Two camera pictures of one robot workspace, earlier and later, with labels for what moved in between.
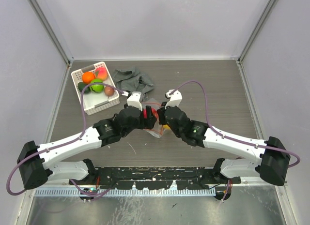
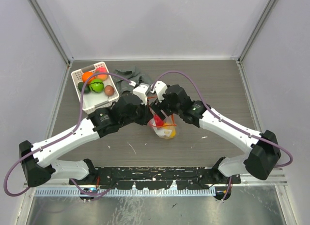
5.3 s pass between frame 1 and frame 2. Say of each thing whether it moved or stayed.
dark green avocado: stayed
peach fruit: stayed
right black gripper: moved
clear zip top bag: moved
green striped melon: stayed
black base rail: stayed
